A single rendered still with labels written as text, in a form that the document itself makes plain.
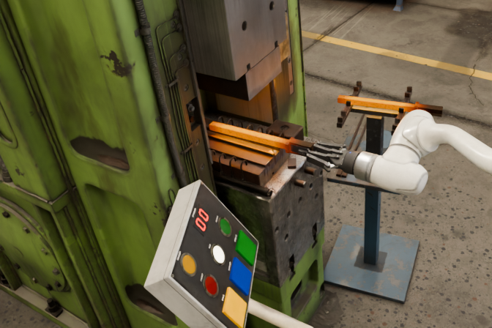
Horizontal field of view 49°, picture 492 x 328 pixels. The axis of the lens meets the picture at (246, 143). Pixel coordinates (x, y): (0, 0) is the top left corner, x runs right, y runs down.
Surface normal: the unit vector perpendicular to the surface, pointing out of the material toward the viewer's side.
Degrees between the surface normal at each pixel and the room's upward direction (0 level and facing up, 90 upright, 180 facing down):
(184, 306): 90
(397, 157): 14
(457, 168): 0
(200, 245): 60
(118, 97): 89
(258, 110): 90
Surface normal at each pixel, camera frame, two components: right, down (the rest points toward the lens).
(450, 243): -0.11, -0.81
